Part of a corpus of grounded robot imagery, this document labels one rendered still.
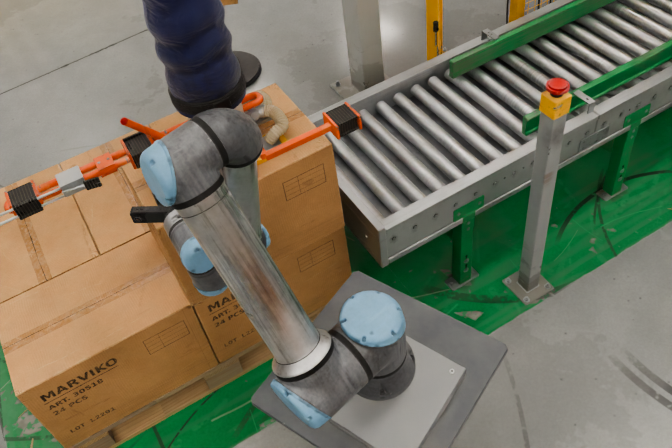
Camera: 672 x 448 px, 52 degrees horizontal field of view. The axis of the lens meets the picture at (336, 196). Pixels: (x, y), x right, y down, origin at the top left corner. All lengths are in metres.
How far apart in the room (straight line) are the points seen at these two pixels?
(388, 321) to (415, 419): 0.30
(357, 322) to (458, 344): 0.41
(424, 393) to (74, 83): 3.30
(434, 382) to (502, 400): 0.89
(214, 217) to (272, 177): 0.78
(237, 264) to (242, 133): 0.26
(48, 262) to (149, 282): 0.42
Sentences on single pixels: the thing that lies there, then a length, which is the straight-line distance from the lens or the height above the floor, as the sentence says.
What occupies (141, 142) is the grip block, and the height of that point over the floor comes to 1.09.
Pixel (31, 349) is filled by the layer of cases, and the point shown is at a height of 0.54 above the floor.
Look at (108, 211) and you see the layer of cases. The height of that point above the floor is 0.54.
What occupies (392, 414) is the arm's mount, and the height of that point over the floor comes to 0.78.
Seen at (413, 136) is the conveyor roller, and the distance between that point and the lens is 2.77.
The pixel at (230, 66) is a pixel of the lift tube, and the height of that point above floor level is 1.28.
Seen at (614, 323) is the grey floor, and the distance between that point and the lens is 2.94.
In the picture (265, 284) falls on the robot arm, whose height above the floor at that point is 1.26.
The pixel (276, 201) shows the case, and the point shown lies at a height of 0.82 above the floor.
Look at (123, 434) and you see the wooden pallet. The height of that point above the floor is 0.02.
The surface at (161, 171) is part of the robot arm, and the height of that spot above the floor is 1.54.
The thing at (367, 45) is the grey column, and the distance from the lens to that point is 3.66.
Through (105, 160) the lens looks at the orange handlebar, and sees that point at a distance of 2.13.
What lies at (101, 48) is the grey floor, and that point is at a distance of 4.80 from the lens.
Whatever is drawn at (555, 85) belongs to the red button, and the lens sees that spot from 2.23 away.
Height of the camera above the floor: 2.40
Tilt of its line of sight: 46 degrees down
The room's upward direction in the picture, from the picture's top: 9 degrees counter-clockwise
